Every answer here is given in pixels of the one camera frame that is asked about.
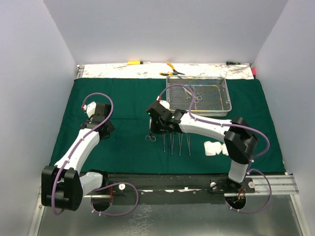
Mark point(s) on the steel mesh instrument tray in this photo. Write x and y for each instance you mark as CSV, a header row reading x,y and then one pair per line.
x,y
211,95

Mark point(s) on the aluminium extrusion rail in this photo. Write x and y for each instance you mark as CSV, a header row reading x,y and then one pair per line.
x,y
274,185

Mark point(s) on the yellow handled screwdriver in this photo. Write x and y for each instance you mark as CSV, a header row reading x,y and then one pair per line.
x,y
138,62

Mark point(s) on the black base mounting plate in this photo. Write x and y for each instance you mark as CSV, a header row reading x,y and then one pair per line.
x,y
170,189

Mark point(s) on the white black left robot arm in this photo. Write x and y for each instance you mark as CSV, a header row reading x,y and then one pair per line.
x,y
62,186

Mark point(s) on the yellow black needle-nose pliers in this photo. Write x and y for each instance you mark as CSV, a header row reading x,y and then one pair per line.
x,y
173,73

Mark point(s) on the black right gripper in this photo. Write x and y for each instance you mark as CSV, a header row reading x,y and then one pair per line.
x,y
156,131

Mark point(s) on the steel tweezers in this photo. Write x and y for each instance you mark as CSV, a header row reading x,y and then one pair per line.
x,y
171,143
164,142
188,144
180,138

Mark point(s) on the black green screwdriver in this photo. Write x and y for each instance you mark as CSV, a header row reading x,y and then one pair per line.
x,y
232,63

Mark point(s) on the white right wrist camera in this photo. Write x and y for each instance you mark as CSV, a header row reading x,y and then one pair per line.
x,y
164,103

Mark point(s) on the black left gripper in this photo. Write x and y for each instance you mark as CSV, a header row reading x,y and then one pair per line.
x,y
111,128

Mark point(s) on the steel surgical scissors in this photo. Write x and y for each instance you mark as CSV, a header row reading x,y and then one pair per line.
x,y
194,94

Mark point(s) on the white gauze pad bottom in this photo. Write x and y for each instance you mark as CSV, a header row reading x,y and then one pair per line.
x,y
209,149

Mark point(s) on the white gauze pad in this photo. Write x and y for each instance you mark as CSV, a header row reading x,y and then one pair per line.
x,y
224,150
217,147
209,149

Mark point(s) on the white gauze pad top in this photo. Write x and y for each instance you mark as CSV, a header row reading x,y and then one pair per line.
x,y
224,150

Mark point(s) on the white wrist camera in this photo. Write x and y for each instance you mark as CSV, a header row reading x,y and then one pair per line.
x,y
164,103
89,109

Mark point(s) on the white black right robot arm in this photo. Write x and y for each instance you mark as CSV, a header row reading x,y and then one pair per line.
x,y
238,138

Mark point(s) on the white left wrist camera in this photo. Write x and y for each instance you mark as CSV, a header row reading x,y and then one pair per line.
x,y
89,109

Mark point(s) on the dark green surgical cloth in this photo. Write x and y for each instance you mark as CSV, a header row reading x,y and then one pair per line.
x,y
127,151

